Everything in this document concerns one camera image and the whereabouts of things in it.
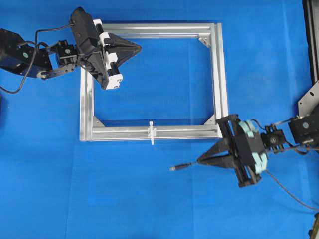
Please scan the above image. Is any right black teal gripper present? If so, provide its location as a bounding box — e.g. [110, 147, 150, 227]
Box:
[196, 114, 268, 187]

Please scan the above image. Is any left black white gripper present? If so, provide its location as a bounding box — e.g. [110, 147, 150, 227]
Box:
[70, 7, 142, 90]

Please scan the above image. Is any black wire with plug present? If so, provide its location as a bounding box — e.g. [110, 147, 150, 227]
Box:
[169, 161, 319, 211]

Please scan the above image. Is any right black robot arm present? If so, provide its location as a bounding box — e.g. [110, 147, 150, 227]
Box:
[196, 110, 319, 187]

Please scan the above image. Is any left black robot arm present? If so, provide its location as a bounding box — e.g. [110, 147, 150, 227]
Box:
[0, 7, 142, 90]

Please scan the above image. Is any white zip tie loop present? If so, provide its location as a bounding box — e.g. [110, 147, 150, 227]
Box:
[148, 121, 157, 145]

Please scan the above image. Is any dark object bottom right corner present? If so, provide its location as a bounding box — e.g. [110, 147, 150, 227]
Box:
[308, 212, 319, 239]

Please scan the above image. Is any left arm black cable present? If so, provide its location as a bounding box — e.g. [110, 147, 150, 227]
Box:
[0, 23, 74, 95]

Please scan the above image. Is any silver aluminium extrusion frame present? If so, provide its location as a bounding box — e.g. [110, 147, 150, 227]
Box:
[79, 23, 228, 141]

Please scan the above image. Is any grey metal mounting bracket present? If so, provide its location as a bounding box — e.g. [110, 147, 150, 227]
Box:
[297, 81, 319, 117]

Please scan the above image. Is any black metal rail right edge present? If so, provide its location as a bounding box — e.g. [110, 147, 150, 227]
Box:
[303, 0, 319, 85]

